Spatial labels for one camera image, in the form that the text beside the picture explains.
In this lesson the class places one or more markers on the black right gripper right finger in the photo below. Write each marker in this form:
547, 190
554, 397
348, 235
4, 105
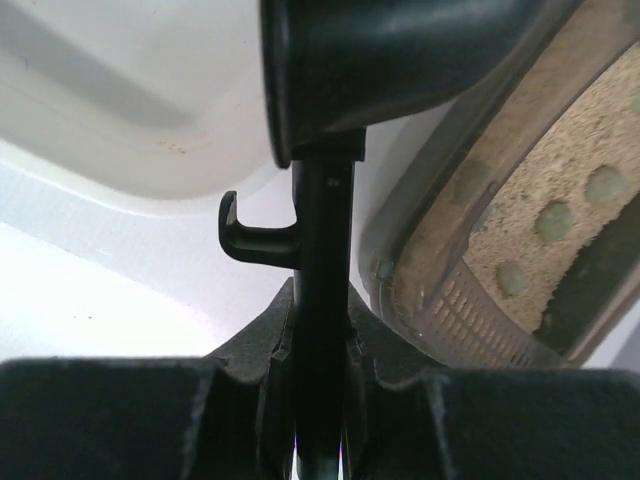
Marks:
407, 417

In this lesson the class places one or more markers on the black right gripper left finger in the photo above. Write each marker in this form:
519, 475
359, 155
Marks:
227, 415

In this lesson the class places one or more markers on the black slotted litter scoop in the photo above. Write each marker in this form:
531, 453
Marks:
331, 70

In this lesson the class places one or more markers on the green litter clump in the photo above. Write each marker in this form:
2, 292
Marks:
554, 222
604, 185
511, 279

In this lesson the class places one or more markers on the white plastic waste tray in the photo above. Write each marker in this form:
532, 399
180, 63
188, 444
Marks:
150, 107

